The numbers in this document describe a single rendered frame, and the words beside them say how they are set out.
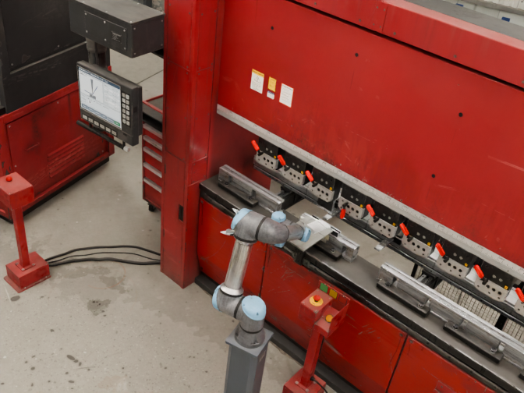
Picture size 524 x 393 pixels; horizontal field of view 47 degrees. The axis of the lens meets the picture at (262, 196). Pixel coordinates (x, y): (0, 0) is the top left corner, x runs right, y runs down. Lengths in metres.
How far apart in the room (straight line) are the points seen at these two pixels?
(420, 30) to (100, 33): 1.68
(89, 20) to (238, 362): 1.94
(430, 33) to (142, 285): 2.68
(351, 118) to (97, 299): 2.21
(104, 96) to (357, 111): 1.43
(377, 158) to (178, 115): 1.25
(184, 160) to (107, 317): 1.20
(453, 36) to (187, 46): 1.45
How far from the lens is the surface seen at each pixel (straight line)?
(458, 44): 2.65
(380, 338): 3.41
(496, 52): 2.59
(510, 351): 3.19
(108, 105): 3.53
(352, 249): 3.36
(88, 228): 4.90
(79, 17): 3.54
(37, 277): 4.47
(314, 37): 3.05
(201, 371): 3.89
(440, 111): 2.77
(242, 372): 3.14
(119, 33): 3.31
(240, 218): 2.75
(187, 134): 3.61
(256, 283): 3.87
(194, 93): 3.48
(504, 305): 3.39
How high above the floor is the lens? 3.06
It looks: 35 degrees down
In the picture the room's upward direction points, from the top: 8 degrees clockwise
